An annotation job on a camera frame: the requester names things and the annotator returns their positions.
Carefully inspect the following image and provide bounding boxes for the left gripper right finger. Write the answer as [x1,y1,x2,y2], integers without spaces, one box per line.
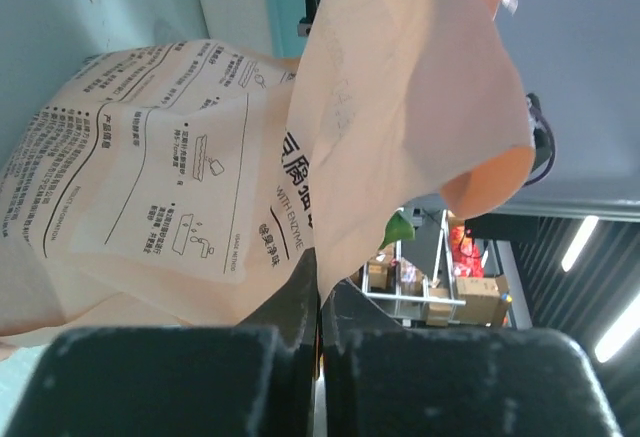
[321,280,621,436]

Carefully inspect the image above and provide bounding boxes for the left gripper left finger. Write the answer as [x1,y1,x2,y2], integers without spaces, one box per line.
[6,250,319,436]

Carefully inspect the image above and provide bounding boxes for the orange cat litter bag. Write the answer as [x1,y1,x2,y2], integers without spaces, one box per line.
[1,0,535,356]

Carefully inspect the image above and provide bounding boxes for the small cardboard box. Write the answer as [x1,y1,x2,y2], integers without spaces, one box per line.
[367,255,395,291]

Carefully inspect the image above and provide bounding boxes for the large cardboard box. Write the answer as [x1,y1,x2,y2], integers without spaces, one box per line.
[454,275,512,327]

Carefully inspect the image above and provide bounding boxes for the teal litter box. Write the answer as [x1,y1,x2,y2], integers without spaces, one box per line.
[265,0,307,58]

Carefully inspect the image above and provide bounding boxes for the metal storage shelf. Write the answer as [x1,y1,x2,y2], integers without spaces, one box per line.
[358,207,465,327]

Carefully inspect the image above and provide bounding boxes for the red packaged goods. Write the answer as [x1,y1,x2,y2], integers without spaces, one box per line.
[449,225,484,278]

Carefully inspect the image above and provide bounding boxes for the green object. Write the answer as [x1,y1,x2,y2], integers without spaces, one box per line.
[379,210,415,250]

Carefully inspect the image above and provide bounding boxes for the lower ceiling light strip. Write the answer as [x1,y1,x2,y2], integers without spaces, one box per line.
[594,295,640,363]

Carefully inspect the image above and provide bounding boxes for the ceiling light strip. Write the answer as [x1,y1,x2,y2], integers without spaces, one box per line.
[594,295,640,363]
[561,215,599,272]

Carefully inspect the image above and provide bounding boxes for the upper ceiling light strip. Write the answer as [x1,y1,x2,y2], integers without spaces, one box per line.
[561,215,599,272]

